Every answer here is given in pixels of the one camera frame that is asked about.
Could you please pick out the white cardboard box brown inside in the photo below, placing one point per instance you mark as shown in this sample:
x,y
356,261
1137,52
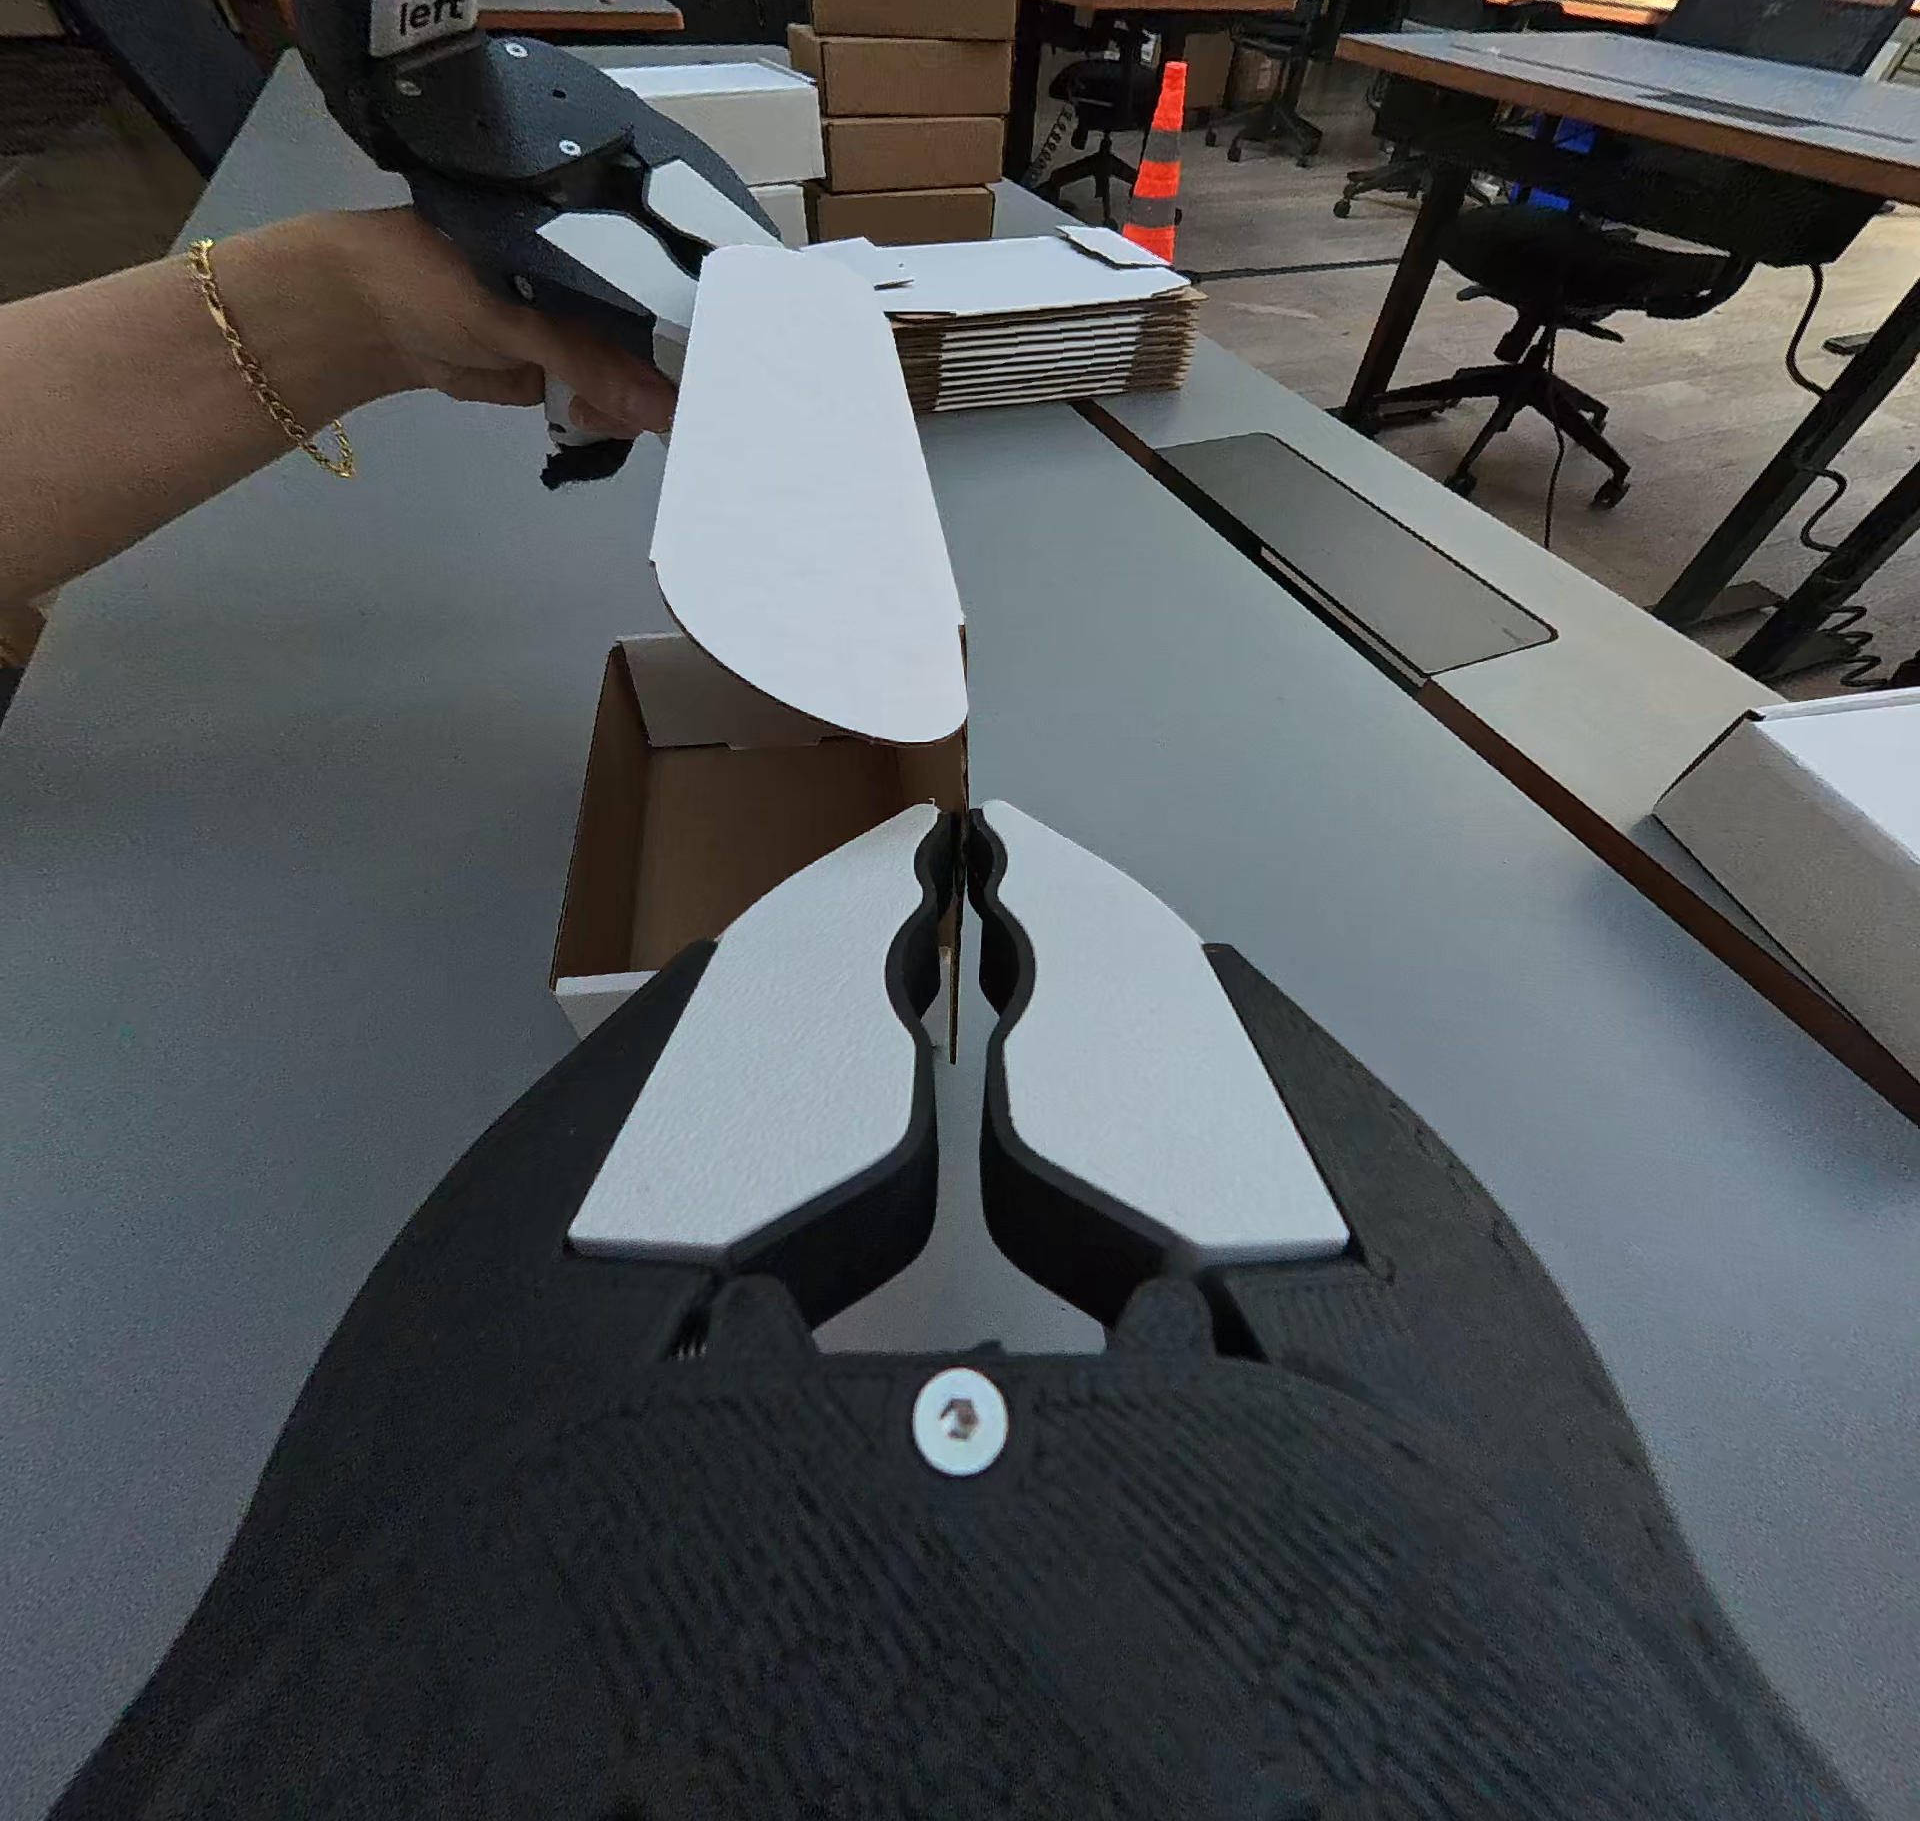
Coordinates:
x,y
796,501

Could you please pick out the black office chair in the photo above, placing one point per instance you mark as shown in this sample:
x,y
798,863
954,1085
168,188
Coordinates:
x,y
1104,112
1620,277

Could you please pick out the stack of flat cardboard sheets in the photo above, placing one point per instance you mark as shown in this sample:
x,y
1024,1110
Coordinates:
x,y
1052,329

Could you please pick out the closed white cardboard box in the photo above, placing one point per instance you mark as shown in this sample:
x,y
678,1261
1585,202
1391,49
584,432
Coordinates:
x,y
1817,816

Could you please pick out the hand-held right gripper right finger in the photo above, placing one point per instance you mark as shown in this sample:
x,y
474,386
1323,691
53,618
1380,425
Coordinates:
x,y
1156,1085

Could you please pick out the small white cardboard box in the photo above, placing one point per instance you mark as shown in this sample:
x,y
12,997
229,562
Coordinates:
x,y
778,209
737,112

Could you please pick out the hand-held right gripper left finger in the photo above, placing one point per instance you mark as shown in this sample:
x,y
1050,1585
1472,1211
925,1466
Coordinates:
x,y
766,1085

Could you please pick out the person's left forearm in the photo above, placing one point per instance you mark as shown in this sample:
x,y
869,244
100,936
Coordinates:
x,y
105,411

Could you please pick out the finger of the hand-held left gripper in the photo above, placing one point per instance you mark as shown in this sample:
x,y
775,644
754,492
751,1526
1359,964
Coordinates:
x,y
624,268
705,209

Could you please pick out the person's left hand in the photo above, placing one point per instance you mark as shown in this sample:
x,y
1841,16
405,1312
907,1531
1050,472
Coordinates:
x,y
406,306

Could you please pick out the grey desk black legs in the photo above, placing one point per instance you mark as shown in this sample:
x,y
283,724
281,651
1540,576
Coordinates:
x,y
1636,103

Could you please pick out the orange traffic cone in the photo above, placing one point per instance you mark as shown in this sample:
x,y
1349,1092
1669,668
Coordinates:
x,y
1158,164

